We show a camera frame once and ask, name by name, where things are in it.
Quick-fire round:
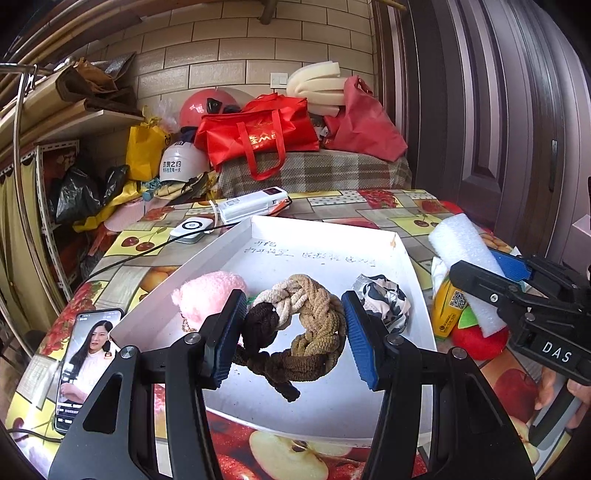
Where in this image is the white round wireless charger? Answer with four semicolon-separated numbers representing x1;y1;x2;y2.
169;217;214;244

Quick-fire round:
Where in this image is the cream foam stack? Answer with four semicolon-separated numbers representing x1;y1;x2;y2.
287;61;346;117

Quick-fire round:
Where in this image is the dark wooden door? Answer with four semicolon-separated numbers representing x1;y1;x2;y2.
372;1;590;271

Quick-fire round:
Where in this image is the pink hat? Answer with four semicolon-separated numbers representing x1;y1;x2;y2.
104;198;161;232

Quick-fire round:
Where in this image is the white foam sheet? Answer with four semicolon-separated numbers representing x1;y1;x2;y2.
429;214;506;338

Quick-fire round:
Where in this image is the fruit pattern tablecloth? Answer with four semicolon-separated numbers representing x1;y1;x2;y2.
5;189;572;479

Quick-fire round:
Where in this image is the cow print cloth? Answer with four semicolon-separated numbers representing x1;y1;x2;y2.
353;274;412;334

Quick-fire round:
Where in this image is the plaid covered bench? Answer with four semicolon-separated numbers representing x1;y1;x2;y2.
216;149;412;197

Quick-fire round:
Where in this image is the yellow snack packet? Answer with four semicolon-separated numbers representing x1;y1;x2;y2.
431;278;468;338

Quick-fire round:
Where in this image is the red tote bag gold print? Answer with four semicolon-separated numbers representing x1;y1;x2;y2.
194;93;320;181

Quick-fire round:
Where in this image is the white helmet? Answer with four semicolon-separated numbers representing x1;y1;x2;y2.
159;141;209;183

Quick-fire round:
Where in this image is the smartphone showing woman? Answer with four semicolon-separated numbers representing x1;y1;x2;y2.
54;308;123;435

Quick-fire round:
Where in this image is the white power bank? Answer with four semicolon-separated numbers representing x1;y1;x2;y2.
218;187;290;224

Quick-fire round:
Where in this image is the pink plush toy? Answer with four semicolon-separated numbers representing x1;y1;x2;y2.
171;271;247;333

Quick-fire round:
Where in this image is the person right hand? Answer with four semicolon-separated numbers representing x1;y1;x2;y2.
534;366;591;430

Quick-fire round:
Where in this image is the white shallow box tray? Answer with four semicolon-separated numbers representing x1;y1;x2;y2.
112;217;436;445

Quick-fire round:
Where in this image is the red apple plush toy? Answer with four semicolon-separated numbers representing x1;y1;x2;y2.
451;307;509;361

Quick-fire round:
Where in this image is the brown braided rope ring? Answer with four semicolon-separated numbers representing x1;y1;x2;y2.
231;274;349;403

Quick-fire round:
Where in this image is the dark red fabric bag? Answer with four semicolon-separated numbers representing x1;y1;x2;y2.
322;76;408;162

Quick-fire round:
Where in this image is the black plastic bag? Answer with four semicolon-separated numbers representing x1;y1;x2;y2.
49;165;129;224

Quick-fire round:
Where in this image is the red helmet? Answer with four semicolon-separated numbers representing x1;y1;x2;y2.
179;88;240;129

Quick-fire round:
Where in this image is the yellow shopping bag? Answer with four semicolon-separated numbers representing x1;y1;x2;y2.
125;117;170;182

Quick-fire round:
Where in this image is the metal storage shelf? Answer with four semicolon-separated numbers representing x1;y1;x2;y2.
1;56;143;306

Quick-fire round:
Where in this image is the black cable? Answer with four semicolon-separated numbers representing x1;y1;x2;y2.
82;221;242;282

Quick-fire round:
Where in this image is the chrome clothes rack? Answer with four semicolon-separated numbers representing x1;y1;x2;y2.
1;62;60;315

